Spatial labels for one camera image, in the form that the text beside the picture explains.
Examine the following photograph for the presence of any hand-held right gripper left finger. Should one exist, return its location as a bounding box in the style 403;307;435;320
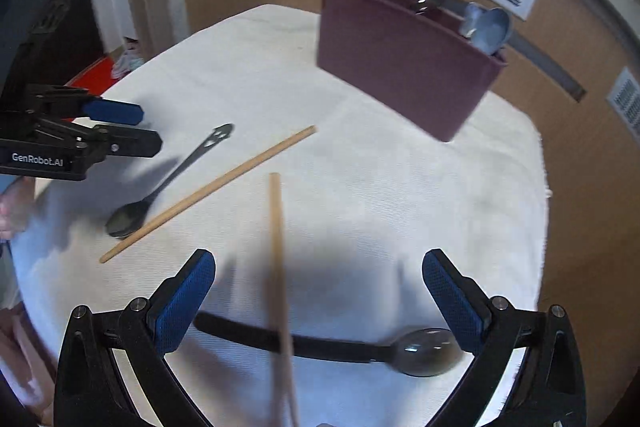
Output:
54;248;217;427

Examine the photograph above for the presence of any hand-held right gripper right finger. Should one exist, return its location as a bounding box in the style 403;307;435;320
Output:
421;248;587;427

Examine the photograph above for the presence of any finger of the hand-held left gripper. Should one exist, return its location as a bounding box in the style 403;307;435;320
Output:
80;125;162;159
82;99;145;126

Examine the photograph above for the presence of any black-handled metal spoon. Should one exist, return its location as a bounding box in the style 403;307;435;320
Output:
194;312;466;378

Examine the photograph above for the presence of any dark metal smiley spoon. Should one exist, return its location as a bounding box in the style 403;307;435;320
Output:
106;123;235;239

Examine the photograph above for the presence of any wooden chopstick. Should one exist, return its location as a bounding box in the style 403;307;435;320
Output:
267;173;301;427
99;125;318;264

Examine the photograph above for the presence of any maroon plastic utensil holder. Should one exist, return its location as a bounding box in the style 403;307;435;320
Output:
316;0;508;142

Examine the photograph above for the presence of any blue-grey plastic spoon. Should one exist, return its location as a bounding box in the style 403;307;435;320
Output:
459;4;513;56

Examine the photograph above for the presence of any person's left hand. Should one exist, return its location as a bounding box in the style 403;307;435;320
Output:
0;179;33;240

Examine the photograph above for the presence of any red floor mat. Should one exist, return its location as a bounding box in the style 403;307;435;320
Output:
65;57;123;100

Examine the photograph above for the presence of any pile of slippers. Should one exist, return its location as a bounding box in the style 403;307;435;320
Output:
111;37;146;78

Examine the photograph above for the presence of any white towel cloth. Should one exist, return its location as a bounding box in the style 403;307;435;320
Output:
10;3;551;427

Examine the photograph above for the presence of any short grey vent grille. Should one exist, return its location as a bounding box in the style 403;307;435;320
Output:
606;67;640;132

